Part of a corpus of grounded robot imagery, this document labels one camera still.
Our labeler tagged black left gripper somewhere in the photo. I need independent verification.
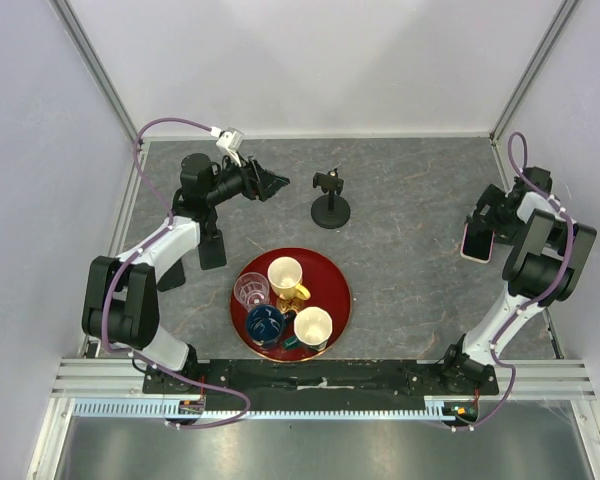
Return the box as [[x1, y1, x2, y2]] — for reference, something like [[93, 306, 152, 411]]
[[205, 150, 289, 207]]

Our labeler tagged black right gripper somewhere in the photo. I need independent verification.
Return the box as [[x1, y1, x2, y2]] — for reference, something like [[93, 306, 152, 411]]
[[465, 184, 524, 246]]

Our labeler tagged cream cased smartphone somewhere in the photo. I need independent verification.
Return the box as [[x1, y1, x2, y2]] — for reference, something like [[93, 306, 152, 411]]
[[460, 222, 494, 264]]

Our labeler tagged black phone stand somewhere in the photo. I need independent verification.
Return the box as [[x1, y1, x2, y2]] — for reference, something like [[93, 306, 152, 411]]
[[311, 167, 351, 229]]

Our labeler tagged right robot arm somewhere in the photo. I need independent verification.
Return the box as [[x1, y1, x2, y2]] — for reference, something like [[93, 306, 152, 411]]
[[437, 167, 597, 394]]

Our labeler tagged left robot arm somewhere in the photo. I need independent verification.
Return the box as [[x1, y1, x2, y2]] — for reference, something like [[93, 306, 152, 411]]
[[81, 153, 290, 393]]

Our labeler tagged clear drinking glass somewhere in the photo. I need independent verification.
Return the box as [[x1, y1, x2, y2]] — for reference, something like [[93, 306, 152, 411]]
[[233, 272, 270, 311]]

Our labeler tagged round red tray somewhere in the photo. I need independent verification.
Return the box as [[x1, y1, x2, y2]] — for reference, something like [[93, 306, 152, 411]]
[[229, 247, 354, 363]]

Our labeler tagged dark blue cup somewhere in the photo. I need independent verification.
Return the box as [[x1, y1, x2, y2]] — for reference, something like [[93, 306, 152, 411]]
[[245, 305, 286, 348]]

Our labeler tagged cream cup with green label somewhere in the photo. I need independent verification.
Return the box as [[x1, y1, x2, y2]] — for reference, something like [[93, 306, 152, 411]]
[[294, 306, 333, 351]]

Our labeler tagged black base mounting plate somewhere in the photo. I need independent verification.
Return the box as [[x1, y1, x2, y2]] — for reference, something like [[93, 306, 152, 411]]
[[142, 359, 499, 410]]

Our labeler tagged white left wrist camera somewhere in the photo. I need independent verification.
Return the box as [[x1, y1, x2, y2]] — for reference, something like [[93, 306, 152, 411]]
[[216, 129, 244, 158]]

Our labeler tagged yellow handled cream mug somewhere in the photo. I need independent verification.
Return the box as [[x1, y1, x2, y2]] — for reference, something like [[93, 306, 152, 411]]
[[267, 256, 311, 301]]

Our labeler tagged slotted grey cable duct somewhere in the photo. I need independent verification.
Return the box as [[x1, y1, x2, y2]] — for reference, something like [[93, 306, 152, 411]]
[[72, 398, 455, 421]]

